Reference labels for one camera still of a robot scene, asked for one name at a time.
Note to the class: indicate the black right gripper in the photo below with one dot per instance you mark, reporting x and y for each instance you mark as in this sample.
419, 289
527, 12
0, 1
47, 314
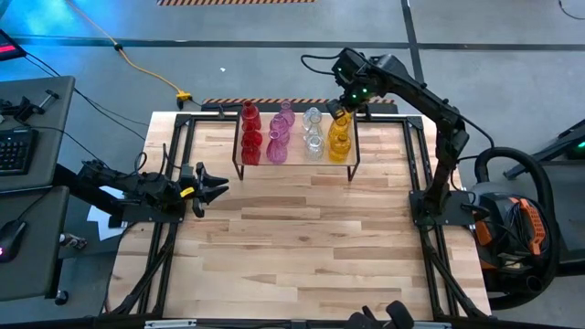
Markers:
358, 77

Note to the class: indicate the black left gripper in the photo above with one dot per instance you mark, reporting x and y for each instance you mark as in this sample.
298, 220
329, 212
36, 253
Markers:
189, 183

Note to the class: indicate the square red glass vase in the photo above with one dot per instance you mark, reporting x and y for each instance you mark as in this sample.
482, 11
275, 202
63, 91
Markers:
250, 154

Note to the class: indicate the round clear glass vase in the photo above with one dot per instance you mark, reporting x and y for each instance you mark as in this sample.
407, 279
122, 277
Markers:
311, 115
315, 147

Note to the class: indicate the round red glass vase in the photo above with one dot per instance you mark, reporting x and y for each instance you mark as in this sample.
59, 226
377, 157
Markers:
251, 136

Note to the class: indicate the faceted clear glass vase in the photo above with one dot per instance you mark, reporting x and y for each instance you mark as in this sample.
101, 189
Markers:
314, 125

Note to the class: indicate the round pink glass vase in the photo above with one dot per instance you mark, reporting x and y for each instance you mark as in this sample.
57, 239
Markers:
276, 151

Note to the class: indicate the small pink glass vase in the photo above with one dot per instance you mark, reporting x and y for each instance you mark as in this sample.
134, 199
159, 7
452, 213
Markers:
287, 112

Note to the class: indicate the tall red glass vase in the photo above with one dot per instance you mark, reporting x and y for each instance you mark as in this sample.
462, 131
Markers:
250, 114

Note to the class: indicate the tall pink ribbed glass vase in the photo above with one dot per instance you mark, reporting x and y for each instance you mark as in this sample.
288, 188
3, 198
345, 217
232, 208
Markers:
279, 124

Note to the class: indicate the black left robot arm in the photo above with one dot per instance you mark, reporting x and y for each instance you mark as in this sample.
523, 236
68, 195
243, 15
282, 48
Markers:
137, 187

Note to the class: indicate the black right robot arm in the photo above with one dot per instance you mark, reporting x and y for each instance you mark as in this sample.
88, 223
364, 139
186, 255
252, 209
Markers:
425, 102

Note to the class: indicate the black hazard striped mat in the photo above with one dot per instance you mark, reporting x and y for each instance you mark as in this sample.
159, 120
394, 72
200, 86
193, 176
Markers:
274, 101

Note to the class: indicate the white paper sheet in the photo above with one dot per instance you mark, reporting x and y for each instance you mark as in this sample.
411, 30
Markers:
98, 222

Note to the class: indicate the grey desk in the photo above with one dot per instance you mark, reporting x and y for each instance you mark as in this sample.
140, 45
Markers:
50, 119
41, 237

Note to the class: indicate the black caster wheel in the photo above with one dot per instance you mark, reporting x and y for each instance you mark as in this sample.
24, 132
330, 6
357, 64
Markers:
61, 297

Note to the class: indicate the black keyboard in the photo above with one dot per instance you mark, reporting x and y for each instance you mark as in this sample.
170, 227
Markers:
16, 151

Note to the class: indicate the black desk clamp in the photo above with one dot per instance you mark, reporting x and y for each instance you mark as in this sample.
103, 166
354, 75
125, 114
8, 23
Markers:
23, 109

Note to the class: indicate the black computer mouse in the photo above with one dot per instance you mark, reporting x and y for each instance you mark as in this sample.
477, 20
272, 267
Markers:
11, 240

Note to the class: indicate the black equipment stand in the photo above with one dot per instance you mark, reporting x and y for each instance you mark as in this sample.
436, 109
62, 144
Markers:
560, 144

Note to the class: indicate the black orange vacuum cleaner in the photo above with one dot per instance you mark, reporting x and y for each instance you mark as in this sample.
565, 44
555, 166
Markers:
532, 219

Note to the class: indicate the black monitor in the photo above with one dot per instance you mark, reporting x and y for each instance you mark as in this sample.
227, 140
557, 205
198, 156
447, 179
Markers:
9, 49

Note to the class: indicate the dark grey mat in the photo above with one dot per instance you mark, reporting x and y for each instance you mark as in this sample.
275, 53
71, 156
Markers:
571, 215

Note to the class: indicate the wooden shelf with black frame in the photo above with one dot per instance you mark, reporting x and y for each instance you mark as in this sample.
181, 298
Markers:
297, 157

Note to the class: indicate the black metal table frame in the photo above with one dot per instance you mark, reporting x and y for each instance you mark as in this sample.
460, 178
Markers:
228, 325

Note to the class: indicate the silver metal bracket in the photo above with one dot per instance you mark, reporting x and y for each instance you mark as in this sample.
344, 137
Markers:
170, 324
432, 325

